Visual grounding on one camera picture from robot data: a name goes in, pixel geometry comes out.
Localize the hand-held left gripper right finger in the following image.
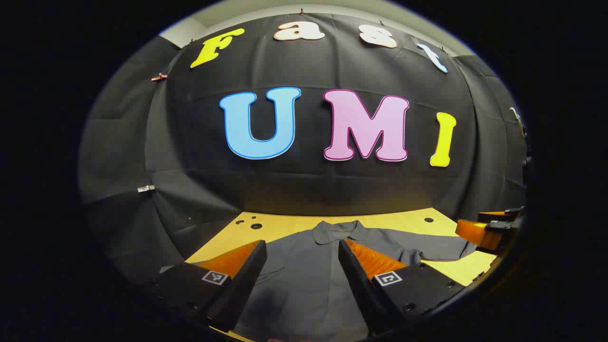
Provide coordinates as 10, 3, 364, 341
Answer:
338, 239, 465, 339

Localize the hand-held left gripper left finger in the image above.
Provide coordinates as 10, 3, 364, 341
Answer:
147, 240, 267, 333

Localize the grey collared shirt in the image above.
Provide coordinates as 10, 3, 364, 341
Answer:
235, 220, 478, 342

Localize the black backdrop cloth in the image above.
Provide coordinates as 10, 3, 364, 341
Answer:
78, 12, 528, 285

